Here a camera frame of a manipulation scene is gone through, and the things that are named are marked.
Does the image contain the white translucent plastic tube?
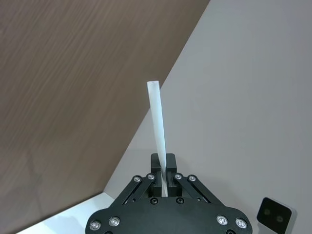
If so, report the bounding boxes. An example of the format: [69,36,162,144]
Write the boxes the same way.
[146,80,169,197]

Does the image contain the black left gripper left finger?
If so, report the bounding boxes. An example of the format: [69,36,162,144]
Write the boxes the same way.
[114,153,163,208]

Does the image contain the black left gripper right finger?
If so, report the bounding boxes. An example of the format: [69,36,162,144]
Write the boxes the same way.
[165,153,218,205]

